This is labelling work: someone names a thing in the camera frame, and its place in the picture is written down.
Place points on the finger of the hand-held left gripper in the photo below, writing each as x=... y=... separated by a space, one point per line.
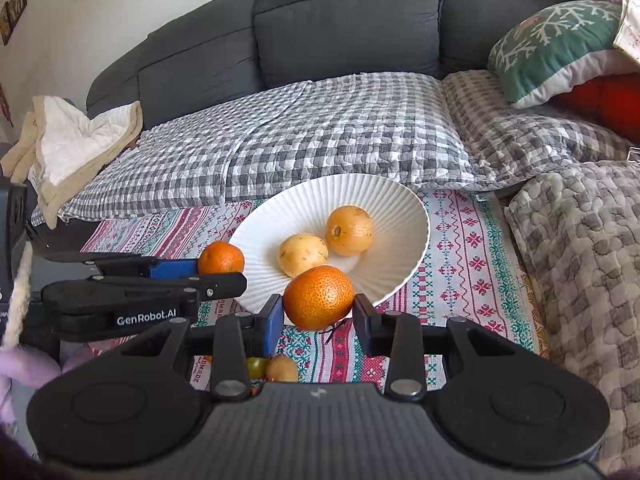
x=172 y=268
x=145 y=320

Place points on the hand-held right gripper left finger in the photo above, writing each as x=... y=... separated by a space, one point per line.
x=272 y=325

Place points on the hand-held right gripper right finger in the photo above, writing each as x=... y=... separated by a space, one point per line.
x=362 y=325

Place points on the small mandarin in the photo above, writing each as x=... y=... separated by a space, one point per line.
x=221 y=257

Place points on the large dimpled orange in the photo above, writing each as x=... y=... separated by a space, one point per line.
x=318 y=297

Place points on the white ribbed plate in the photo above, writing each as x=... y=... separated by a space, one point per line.
x=395 y=225

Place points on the green tomato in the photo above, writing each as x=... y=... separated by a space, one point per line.
x=258 y=367

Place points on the small brown kiwi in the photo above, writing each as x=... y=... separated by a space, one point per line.
x=282 y=369

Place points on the yellow potato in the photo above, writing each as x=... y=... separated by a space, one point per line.
x=302 y=255

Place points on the large round brown fruit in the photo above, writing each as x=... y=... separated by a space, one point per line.
x=350 y=230

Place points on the beige white quilt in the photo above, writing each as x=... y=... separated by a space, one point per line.
x=70 y=145

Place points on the red green patterned cloth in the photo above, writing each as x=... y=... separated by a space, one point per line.
x=465 y=260

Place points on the purple cloth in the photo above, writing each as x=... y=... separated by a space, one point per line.
x=27 y=365

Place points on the grey gingham seat cover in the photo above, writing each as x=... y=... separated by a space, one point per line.
x=300 y=135

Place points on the grey patchwork quilted blanket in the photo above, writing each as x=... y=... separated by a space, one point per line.
x=580 y=260

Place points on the grey plaid seat cover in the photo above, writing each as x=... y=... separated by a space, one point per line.
x=525 y=135

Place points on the grey sofa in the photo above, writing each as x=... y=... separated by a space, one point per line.
x=345 y=20

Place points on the clear plastic box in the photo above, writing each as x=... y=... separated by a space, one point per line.
x=634 y=156

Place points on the red pillow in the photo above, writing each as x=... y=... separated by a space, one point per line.
x=605 y=102

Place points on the green snowflake pillow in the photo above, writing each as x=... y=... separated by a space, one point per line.
x=550 y=45

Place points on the floral cream cloth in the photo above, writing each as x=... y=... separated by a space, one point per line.
x=630 y=25

